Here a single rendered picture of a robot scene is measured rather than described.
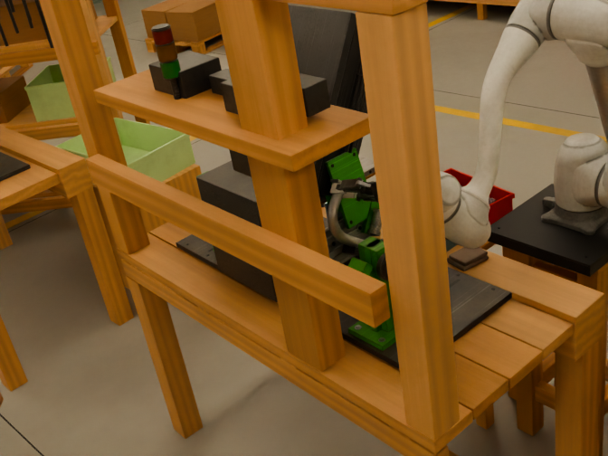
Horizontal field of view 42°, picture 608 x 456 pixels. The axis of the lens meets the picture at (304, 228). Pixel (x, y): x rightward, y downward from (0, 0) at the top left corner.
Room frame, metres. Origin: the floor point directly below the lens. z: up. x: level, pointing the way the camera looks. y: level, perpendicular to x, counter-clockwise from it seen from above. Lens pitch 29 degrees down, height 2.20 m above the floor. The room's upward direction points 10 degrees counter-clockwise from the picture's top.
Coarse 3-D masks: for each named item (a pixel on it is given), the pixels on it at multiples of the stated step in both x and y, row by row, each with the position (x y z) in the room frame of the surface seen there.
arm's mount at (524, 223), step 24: (552, 192) 2.34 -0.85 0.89; (504, 216) 2.23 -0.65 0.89; (528, 216) 2.20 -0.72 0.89; (504, 240) 2.11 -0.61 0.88; (528, 240) 2.06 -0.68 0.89; (552, 240) 2.04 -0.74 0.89; (576, 240) 2.02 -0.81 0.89; (600, 240) 1.99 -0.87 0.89; (576, 264) 1.91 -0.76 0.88; (600, 264) 1.90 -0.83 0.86
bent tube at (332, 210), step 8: (336, 200) 1.99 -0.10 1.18; (328, 208) 1.98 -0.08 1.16; (336, 208) 1.97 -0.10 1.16; (328, 216) 1.97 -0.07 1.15; (336, 216) 1.97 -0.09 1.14; (328, 224) 1.96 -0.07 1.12; (336, 224) 1.96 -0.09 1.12; (336, 232) 1.95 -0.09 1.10; (344, 240) 1.95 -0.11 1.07; (352, 240) 1.96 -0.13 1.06; (360, 240) 1.98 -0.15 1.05
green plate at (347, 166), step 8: (344, 152) 2.11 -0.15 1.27; (352, 152) 2.11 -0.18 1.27; (328, 160) 2.07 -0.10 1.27; (336, 160) 2.07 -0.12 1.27; (344, 160) 2.08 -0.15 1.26; (352, 160) 2.10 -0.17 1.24; (328, 168) 2.05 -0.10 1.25; (336, 168) 2.06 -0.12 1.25; (344, 168) 2.07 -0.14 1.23; (352, 168) 2.09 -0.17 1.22; (360, 168) 2.10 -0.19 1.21; (336, 176) 2.05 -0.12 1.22; (344, 176) 2.06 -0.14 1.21; (352, 176) 2.08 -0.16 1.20; (360, 176) 2.09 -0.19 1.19; (328, 200) 2.09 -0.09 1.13; (344, 200) 2.04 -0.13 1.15; (352, 200) 2.05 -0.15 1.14; (360, 200) 2.06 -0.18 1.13; (344, 208) 2.03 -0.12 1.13; (352, 208) 2.04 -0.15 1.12; (360, 208) 2.05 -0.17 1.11; (368, 208) 2.07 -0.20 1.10; (344, 216) 2.02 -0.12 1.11; (352, 216) 2.03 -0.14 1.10; (360, 216) 2.04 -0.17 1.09; (352, 224) 2.02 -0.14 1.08
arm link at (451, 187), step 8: (448, 176) 1.69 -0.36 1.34; (448, 184) 1.68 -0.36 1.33; (456, 184) 1.69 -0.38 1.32; (448, 192) 1.67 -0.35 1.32; (456, 192) 1.68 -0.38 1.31; (448, 200) 1.66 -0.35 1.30; (456, 200) 1.67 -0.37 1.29; (448, 208) 1.67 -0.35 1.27; (456, 208) 1.72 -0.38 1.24; (448, 216) 1.71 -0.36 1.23
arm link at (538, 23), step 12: (528, 0) 1.97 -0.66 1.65; (540, 0) 1.93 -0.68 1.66; (552, 0) 1.90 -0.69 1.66; (516, 12) 1.97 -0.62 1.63; (528, 12) 1.94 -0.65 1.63; (540, 12) 1.91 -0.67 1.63; (516, 24) 1.94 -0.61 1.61; (528, 24) 1.92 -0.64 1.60; (540, 24) 1.91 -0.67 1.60; (540, 36) 1.92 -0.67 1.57; (552, 36) 1.90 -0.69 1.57
